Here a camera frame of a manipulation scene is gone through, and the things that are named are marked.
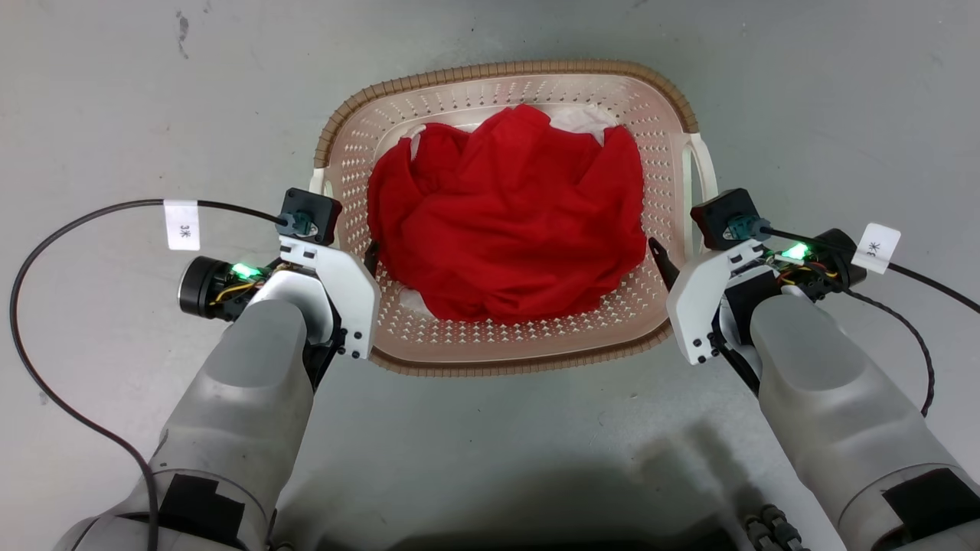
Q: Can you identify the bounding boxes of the red garment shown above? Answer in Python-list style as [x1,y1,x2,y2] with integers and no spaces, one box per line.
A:
[367,104,648,325]

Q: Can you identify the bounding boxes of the white left cable label tag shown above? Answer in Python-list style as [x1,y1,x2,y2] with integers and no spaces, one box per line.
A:
[164,199,202,252]

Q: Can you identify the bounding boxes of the white garment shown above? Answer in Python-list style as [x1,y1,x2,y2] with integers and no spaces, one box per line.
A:
[397,106,618,316]

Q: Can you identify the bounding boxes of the white cable label tag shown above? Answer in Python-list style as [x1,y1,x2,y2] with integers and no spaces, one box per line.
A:
[851,222,903,276]
[164,199,202,252]

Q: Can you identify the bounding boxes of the beige perforated plastic laundry basket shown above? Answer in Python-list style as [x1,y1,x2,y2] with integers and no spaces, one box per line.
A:
[309,60,720,377]

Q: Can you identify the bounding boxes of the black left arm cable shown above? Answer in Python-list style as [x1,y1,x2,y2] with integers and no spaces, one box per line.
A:
[8,198,289,551]

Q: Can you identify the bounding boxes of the black coiled right arm cable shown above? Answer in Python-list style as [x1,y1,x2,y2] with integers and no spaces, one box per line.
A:
[833,283,937,419]

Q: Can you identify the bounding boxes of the white right cable label tag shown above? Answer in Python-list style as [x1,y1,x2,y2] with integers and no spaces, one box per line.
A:
[851,222,903,276]

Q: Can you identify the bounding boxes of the black cable connectors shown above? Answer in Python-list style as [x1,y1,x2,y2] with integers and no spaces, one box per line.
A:
[744,501,811,551]

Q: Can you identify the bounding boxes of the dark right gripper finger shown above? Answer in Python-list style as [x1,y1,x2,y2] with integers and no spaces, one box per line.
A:
[648,236,681,292]

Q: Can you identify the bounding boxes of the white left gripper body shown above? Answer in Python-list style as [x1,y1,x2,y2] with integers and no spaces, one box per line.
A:
[178,236,382,388]

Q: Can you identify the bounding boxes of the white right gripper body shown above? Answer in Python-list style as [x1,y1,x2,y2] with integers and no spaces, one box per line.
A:
[665,228,867,396]

